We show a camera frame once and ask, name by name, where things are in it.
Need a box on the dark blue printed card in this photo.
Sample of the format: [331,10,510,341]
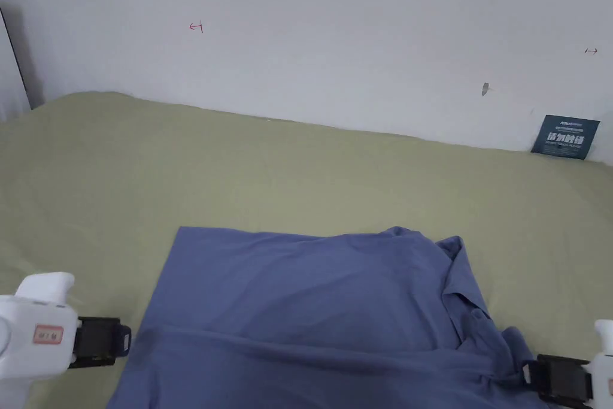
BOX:
[530,114,601,161]

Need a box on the bed with pale green sheet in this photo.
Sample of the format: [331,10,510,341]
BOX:
[0,91,613,409]

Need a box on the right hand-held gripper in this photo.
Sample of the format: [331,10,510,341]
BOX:
[521,319,613,409]

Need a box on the blue shirt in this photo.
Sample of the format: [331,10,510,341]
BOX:
[106,226,551,409]

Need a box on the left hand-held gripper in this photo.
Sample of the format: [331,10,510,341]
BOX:
[0,272,133,383]

